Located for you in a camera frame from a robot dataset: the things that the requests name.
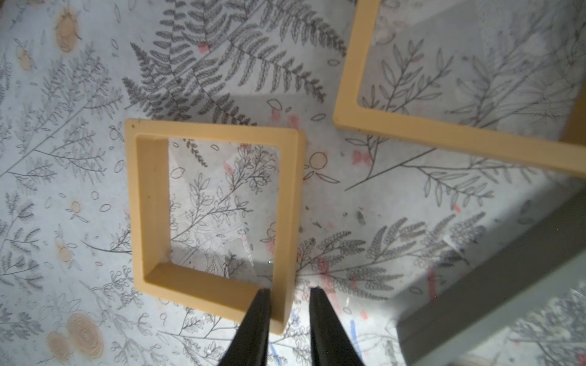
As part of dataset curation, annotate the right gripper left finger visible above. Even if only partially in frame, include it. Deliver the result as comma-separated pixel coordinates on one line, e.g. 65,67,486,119
218,289,271,366

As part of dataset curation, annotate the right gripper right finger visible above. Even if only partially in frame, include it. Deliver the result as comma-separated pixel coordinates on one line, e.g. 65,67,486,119
309,287,363,366

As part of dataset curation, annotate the yellow brooch box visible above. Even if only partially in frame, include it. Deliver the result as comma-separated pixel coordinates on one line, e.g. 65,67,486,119
125,119,307,334
333,1,585,178

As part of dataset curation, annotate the grey brooch box upper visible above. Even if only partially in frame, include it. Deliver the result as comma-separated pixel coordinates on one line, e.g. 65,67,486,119
397,191,585,365

